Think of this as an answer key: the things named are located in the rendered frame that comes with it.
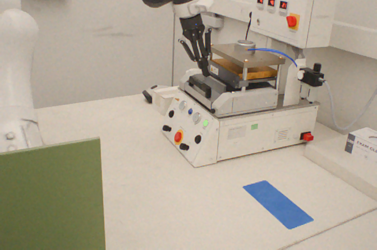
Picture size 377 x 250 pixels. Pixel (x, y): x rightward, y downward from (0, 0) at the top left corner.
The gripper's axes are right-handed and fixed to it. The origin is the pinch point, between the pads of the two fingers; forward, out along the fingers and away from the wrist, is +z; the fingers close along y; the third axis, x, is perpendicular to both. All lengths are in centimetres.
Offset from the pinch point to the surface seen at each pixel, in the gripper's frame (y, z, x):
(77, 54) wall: 31, 21, -144
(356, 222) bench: -9, 37, 60
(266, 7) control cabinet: -34.9, -8.6, -7.2
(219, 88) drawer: -2.0, 8.6, 3.9
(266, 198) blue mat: 7, 31, 41
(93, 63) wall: 24, 32, -145
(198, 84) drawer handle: 4.2, 5.1, 0.6
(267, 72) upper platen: -19.8, 8.2, 9.8
